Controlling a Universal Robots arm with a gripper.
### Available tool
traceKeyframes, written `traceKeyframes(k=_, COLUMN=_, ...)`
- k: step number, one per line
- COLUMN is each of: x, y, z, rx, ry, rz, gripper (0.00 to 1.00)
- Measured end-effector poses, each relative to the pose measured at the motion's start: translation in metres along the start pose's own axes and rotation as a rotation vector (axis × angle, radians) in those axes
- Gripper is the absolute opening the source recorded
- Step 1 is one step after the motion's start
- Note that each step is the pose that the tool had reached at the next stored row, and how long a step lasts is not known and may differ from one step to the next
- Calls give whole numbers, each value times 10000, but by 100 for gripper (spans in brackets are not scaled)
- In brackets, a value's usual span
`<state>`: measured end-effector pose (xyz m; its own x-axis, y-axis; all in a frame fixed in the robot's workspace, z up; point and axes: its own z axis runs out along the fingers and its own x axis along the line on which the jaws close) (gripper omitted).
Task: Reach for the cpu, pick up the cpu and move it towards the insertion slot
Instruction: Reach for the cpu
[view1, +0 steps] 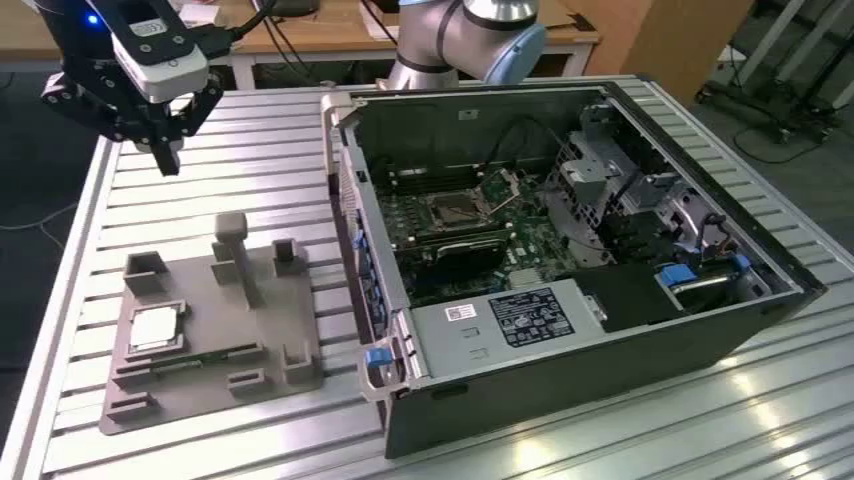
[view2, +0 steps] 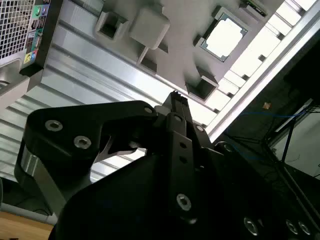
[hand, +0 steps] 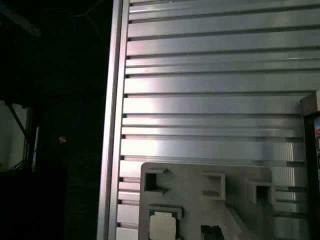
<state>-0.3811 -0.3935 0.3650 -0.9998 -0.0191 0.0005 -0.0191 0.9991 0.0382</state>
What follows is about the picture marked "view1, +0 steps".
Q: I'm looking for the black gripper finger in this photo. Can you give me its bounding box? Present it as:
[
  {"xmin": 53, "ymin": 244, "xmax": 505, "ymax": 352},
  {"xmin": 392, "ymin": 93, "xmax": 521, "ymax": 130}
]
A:
[
  {"xmin": 40, "ymin": 62, "xmax": 168, "ymax": 176},
  {"xmin": 164, "ymin": 74, "xmax": 225, "ymax": 176}
]

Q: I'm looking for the silver CPU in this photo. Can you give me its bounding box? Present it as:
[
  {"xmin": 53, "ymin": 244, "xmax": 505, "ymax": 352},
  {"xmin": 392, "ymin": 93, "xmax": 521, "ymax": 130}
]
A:
[{"xmin": 128, "ymin": 305, "xmax": 190, "ymax": 351}]

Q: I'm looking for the RAM slot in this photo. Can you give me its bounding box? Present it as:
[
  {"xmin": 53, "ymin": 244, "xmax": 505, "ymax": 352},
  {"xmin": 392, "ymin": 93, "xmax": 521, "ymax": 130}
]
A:
[
  {"xmin": 388, "ymin": 176, "xmax": 483, "ymax": 187},
  {"xmin": 385, "ymin": 170, "xmax": 481, "ymax": 181},
  {"xmin": 384, "ymin": 164, "xmax": 481, "ymax": 175}
]

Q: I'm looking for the CPU socket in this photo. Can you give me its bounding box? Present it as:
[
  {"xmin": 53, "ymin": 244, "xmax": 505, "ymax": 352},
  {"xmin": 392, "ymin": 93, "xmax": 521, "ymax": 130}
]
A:
[{"xmin": 424, "ymin": 191, "xmax": 499, "ymax": 235}]

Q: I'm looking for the wooden desk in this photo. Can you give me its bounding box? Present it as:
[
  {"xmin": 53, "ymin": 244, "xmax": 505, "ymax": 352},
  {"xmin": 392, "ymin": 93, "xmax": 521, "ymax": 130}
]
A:
[{"xmin": 0, "ymin": 0, "xmax": 605, "ymax": 91}]

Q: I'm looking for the small cardboard box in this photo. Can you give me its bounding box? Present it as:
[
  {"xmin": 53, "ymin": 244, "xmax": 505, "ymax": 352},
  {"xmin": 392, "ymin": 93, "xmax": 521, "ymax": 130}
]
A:
[{"xmin": 362, "ymin": 0, "xmax": 402, "ymax": 41}]

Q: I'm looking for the blue card retainer strip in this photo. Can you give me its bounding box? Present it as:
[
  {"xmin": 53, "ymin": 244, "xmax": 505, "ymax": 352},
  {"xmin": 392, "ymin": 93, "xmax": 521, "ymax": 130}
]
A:
[{"xmin": 349, "ymin": 208, "xmax": 389, "ymax": 324}]

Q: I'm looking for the grey parts rack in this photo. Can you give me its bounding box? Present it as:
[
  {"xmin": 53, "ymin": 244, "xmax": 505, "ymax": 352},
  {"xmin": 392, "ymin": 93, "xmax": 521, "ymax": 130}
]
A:
[{"xmin": 97, "ymin": 212, "xmax": 326, "ymax": 437}]

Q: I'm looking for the metal socket cover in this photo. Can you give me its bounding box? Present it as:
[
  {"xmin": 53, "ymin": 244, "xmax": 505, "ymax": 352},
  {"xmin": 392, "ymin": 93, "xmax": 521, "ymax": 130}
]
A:
[{"xmin": 473, "ymin": 167, "xmax": 529, "ymax": 214}]

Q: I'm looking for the green RAM stick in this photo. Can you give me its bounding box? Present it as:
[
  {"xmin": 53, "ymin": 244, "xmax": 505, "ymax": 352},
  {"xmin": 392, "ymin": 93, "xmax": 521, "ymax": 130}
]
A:
[{"xmin": 146, "ymin": 349, "xmax": 234, "ymax": 375}]

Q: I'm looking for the black graphics card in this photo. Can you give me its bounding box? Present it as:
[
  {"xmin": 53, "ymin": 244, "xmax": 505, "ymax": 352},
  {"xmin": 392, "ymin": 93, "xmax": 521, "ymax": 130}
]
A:
[{"xmin": 405, "ymin": 234, "xmax": 508, "ymax": 286}]

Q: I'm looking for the green motherboard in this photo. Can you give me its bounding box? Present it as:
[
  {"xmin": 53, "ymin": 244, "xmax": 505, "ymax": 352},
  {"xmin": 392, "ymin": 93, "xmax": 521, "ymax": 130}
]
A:
[{"xmin": 372, "ymin": 164, "xmax": 581, "ymax": 309}]

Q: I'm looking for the metal drive cage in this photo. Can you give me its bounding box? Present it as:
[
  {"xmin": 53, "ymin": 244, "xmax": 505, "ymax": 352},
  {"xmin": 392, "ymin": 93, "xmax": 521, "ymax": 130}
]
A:
[{"xmin": 543, "ymin": 102, "xmax": 668, "ymax": 266}]

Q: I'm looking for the silver chipset heatsink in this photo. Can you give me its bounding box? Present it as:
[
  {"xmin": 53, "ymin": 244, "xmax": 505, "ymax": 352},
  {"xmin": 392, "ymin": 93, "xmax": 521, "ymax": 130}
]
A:
[{"xmin": 509, "ymin": 269, "xmax": 555, "ymax": 290}]

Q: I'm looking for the silver power supply unit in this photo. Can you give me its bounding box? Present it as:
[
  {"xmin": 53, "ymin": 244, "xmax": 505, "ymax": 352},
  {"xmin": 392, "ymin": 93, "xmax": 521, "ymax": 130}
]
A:
[{"xmin": 406, "ymin": 278, "xmax": 609, "ymax": 379}]

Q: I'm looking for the wooden cabinet panel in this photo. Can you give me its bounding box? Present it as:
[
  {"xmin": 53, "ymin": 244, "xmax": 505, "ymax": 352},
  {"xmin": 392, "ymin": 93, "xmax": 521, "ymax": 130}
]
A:
[{"xmin": 585, "ymin": 0, "xmax": 745, "ymax": 109}]

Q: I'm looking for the black plastic shroud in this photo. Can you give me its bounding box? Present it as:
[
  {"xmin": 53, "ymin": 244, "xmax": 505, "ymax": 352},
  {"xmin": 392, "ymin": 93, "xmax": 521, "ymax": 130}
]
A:
[{"xmin": 572, "ymin": 263, "xmax": 688, "ymax": 334}]

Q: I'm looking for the black open PC case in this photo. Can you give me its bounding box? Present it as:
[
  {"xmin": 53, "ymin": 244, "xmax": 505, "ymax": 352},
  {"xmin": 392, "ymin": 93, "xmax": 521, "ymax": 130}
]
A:
[{"xmin": 318, "ymin": 79, "xmax": 828, "ymax": 460}]

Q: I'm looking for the black wheeled stand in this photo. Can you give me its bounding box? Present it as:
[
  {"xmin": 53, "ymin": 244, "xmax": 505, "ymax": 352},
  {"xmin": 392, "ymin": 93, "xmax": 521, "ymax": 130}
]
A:
[{"xmin": 695, "ymin": 0, "xmax": 854, "ymax": 146}]

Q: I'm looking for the black camera cable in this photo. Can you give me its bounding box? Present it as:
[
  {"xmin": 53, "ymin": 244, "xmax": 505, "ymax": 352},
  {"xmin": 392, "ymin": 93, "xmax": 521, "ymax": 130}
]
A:
[{"xmin": 196, "ymin": 0, "xmax": 278, "ymax": 51}]

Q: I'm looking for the black looped wire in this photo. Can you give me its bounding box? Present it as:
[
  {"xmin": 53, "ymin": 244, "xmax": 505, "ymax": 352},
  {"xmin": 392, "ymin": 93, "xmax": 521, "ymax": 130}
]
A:
[{"xmin": 484, "ymin": 116, "xmax": 572, "ymax": 169}]

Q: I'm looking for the coloured wire bundle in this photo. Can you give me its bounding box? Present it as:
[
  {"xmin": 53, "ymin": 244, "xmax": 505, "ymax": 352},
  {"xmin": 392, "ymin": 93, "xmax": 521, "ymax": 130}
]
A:
[{"xmin": 692, "ymin": 214, "xmax": 735, "ymax": 261}]

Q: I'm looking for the white metal frame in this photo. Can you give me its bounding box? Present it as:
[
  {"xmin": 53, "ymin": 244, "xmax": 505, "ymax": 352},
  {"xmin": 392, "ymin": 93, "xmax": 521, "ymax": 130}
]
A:
[{"xmin": 729, "ymin": 0, "xmax": 854, "ymax": 89}]

